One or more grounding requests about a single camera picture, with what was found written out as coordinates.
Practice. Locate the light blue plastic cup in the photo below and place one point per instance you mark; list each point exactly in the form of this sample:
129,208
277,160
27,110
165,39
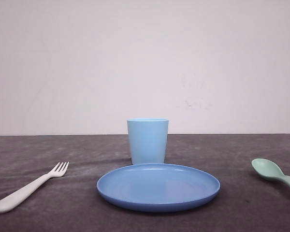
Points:
147,139

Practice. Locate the mint green plastic spoon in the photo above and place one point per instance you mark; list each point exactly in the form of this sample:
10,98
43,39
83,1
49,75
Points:
269,170

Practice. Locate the white plastic fork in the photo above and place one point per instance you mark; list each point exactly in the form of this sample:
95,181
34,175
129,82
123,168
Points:
16,198

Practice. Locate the blue plastic plate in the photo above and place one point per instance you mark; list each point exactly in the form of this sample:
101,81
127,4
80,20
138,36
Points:
158,188

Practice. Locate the dark grey tablecloth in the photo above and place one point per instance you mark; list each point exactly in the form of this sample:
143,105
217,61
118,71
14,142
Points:
245,203

